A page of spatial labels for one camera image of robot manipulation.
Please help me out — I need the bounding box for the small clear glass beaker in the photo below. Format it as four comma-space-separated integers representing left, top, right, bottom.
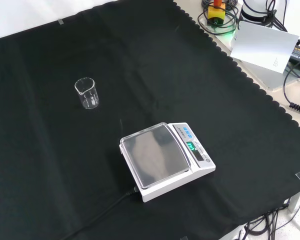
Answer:
74, 77, 101, 111

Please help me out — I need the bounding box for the white electronic balance steel pan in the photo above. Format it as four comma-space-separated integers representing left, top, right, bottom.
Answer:
119, 121, 217, 204

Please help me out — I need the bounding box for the black bench cloth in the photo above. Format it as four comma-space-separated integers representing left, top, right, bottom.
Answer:
0, 0, 300, 240

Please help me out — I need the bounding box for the yellow stop button box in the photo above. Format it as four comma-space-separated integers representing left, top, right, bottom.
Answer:
206, 0, 227, 27

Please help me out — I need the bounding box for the pale white board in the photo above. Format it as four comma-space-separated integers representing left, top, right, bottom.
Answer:
230, 20, 300, 75

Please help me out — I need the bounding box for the aluminium bench leg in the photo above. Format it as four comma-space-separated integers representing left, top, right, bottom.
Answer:
288, 186, 300, 214

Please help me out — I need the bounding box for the black balance power cable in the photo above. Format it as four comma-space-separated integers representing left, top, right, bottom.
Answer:
62, 186, 139, 240

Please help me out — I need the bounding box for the black cable loop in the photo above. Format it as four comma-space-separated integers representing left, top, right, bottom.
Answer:
197, 0, 241, 36

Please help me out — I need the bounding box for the grey metal base plate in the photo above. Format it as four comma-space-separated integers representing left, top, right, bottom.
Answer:
197, 12, 295, 91

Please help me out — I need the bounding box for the black floor cable bundle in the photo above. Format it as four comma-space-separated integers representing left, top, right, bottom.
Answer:
236, 197, 300, 240

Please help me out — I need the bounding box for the black arm base cable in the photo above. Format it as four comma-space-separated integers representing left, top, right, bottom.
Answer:
264, 0, 289, 33

